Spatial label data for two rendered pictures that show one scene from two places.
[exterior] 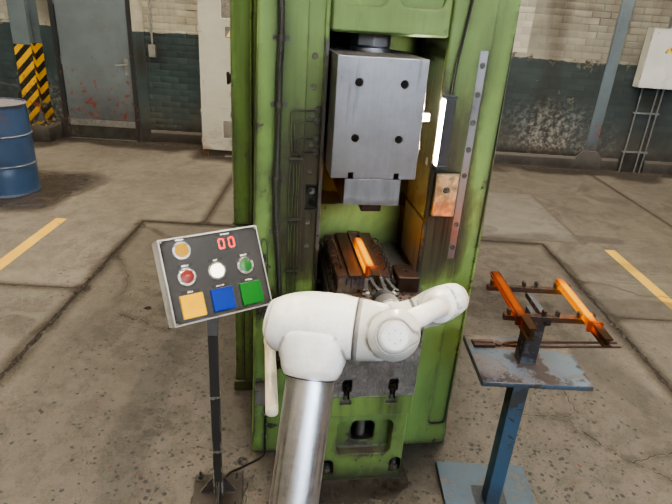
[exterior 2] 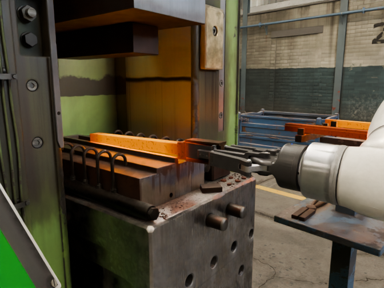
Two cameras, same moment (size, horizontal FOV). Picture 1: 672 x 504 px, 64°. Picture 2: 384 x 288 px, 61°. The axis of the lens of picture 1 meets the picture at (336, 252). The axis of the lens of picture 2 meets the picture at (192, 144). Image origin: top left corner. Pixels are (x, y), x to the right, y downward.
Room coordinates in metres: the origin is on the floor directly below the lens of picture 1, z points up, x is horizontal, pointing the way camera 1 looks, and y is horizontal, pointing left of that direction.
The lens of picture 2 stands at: (1.31, 0.31, 1.15)
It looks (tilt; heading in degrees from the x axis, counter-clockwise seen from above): 11 degrees down; 317
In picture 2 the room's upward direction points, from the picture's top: straight up
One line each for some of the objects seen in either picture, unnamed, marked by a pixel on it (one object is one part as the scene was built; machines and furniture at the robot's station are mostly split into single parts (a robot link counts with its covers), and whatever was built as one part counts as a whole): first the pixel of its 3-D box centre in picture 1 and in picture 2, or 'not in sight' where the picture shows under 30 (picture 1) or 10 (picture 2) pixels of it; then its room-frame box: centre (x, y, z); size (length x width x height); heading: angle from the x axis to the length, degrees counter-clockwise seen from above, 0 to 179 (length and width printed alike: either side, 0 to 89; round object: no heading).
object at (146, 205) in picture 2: (328, 272); (85, 190); (1.93, 0.03, 0.93); 0.40 x 0.03 x 0.03; 9
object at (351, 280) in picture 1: (354, 259); (110, 162); (2.01, -0.08, 0.96); 0.42 x 0.20 x 0.09; 9
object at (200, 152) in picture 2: not in sight; (206, 155); (1.73, -0.12, 1.02); 0.05 x 0.03 x 0.01; 9
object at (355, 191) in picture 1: (361, 175); (102, 5); (2.01, -0.08, 1.32); 0.42 x 0.20 x 0.10; 9
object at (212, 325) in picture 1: (215, 390); not in sight; (1.64, 0.42, 0.54); 0.04 x 0.04 x 1.08; 9
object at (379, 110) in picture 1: (378, 110); not in sight; (2.02, -0.12, 1.56); 0.42 x 0.39 x 0.40; 9
